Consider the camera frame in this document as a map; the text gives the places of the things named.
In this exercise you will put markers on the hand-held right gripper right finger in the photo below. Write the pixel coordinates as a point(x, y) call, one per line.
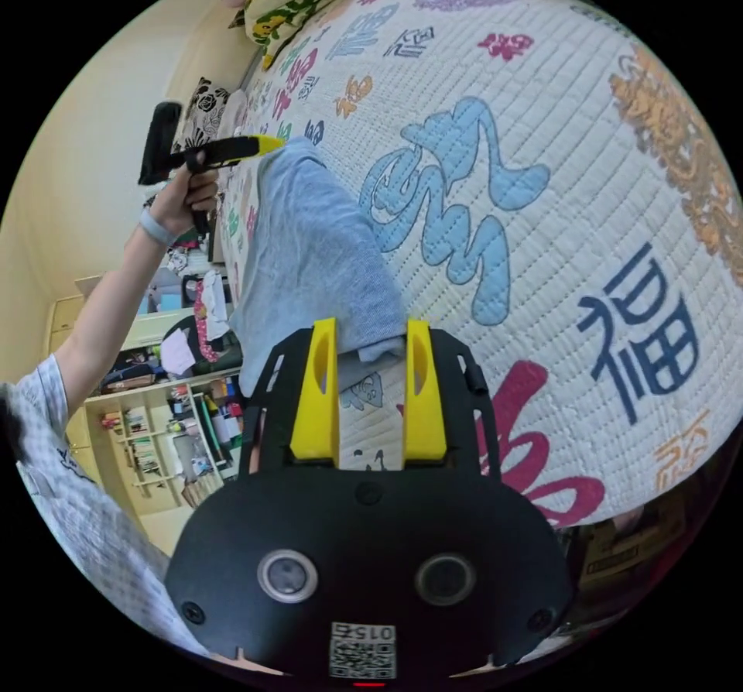
point(426, 413)

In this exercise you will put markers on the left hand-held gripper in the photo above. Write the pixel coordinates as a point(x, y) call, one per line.
point(223, 151)

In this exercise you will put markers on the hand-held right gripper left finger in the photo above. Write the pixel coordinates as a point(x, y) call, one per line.
point(316, 407)

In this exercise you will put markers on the blue jeans with red trim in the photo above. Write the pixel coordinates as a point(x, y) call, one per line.
point(310, 251)

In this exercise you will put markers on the person's left forearm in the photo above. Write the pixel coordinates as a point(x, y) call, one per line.
point(107, 297)

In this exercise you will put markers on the person's left hand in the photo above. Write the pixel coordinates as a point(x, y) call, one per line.
point(183, 201)

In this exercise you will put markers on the black and white floral cushion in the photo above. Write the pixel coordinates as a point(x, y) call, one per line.
point(203, 111)

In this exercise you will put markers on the cluttered desk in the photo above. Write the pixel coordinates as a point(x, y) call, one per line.
point(180, 326)

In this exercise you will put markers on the wooden bookshelf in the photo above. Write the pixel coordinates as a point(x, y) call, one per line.
point(157, 442)

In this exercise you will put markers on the brown carton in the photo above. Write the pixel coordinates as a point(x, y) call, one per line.
point(630, 547)

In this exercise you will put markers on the bed with printed white quilt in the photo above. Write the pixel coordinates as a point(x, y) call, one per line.
point(551, 134)

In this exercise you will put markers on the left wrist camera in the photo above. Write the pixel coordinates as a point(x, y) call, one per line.
point(159, 143)

